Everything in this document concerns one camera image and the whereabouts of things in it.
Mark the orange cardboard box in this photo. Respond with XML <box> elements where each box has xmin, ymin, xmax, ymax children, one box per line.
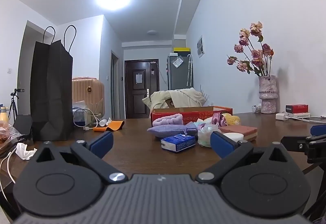
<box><xmin>150</xmin><ymin>105</ymin><xmax>234</xmax><ymax>126</ymax></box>

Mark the white folded umbrella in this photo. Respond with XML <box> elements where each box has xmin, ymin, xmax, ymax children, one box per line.
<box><xmin>187</xmin><ymin>54</ymin><xmax>193</xmax><ymax>87</ymax></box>

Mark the dark wooden door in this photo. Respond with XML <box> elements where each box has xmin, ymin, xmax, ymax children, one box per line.
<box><xmin>124</xmin><ymin>59</ymin><xmax>160</xmax><ymax>119</ymax></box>

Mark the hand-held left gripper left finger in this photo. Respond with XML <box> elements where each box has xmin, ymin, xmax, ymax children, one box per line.
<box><xmin>25</xmin><ymin>131</ymin><xmax>128</xmax><ymax>184</ymax></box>

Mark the red box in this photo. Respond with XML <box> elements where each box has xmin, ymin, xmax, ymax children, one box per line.
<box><xmin>285</xmin><ymin>104</ymin><xmax>309</xmax><ymax>114</ymax></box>

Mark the black pouch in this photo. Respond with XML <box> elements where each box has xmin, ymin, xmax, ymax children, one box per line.
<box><xmin>13</xmin><ymin>114</ymin><xmax>33</xmax><ymax>138</ymax></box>

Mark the yellow and white plush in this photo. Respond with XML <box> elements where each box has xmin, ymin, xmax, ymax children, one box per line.
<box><xmin>221</xmin><ymin>113</ymin><xmax>241</xmax><ymax>127</ymax></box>

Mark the crumpled white tissue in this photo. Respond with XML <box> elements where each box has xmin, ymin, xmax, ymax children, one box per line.
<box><xmin>15</xmin><ymin>143</ymin><xmax>37</xmax><ymax>161</ymax></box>

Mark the black camera tripod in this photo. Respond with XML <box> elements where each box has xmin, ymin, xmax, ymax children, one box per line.
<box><xmin>10</xmin><ymin>88</ymin><xmax>25</xmax><ymax>122</ymax></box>

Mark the black paper bag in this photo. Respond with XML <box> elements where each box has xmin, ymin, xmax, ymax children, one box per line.
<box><xmin>30</xmin><ymin>25</ymin><xmax>77</xmax><ymax>141</ymax></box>

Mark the clear snack bag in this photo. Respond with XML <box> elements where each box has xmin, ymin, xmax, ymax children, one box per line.
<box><xmin>0</xmin><ymin>123</ymin><xmax>19</xmax><ymax>151</ymax></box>

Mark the pink fluffy towel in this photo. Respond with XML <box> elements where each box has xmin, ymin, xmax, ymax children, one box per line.
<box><xmin>152</xmin><ymin>113</ymin><xmax>183</xmax><ymax>128</ymax></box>

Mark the beige coat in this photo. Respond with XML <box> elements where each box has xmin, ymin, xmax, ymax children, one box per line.
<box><xmin>142</xmin><ymin>88</ymin><xmax>207</xmax><ymax>113</ymax></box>

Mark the blue tissue packet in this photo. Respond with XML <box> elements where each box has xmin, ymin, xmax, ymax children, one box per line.
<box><xmin>160</xmin><ymin>134</ymin><xmax>196</xmax><ymax>153</ymax></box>

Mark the lavender cloth pouch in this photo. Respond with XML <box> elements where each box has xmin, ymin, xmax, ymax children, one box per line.
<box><xmin>184</xmin><ymin>122</ymin><xmax>199</xmax><ymax>136</ymax></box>

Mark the yellow bottle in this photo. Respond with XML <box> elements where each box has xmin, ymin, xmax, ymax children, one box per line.
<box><xmin>0</xmin><ymin>106</ymin><xmax>10</xmax><ymax>125</ymax></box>

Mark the grey refrigerator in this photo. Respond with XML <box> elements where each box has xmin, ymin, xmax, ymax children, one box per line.
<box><xmin>167</xmin><ymin>54</ymin><xmax>194</xmax><ymax>91</ymax></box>

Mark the long white cable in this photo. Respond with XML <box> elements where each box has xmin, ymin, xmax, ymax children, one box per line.
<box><xmin>0</xmin><ymin>150</ymin><xmax>19</xmax><ymax>198</ymax></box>

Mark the white adapter cable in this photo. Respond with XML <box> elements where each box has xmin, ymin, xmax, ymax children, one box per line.
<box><xmin>286</xmin><ymin>116</ymin><xmax>326</xmax><ymax>124</ymax></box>

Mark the purple mesh pouch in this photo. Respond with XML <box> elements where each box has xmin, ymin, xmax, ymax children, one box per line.
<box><xmin>147</xmin><ymin>124</ymin><xmax>188</xmax><ymax>140</ymax></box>

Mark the pink hard-shell suitcase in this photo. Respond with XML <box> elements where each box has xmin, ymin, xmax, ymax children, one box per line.
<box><xmin>72</xmin><ymin>77</ymin><xmax>105</xmax><ymax>122</ymax></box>

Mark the clear plastic container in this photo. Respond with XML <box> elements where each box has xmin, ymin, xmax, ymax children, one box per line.
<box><xmin>73</xmin><ymin>102</ymin><xmax>104</xmax><ymax>126</ymax></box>

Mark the brick-red sponge block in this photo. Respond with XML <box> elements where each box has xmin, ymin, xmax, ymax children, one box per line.
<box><xmin>218</xmin><ymin>125</ymin><xmax>258</xmax><ymax>142</ymax></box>

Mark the speckled pink vase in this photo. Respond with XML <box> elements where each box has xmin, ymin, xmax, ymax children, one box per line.
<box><xmin>258</xmin><ymin>75</ymin><xmax>278</xmax><ymax>114</ymax></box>

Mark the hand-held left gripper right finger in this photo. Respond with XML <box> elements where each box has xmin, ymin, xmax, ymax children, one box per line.
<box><xmin>195</xmin><ymin>131</ymin><xmax>301</xmax><ymax>185</ymax></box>

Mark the white charging cable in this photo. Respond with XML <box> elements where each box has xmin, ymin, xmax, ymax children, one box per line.
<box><xmin>73</xmin><ymin>109</ymin><xmax>101</xmax><ymax>131</ymax></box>

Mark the pale green cloth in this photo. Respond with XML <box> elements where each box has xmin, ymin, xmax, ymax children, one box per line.
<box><xmin>194</xmin><ymin>117</ymin><xmax>213</xmax><ymax>128</ymax></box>

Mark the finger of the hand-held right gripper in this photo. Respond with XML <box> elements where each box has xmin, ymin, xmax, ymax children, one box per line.
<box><xmin>281</xmin><ymin>136</ymin><xmax>326</xmax><ymax>163</ymax></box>
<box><xmin>310</xmin><ymin>124</ymin><xmax>326</xmax><ymax>141</ymax></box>

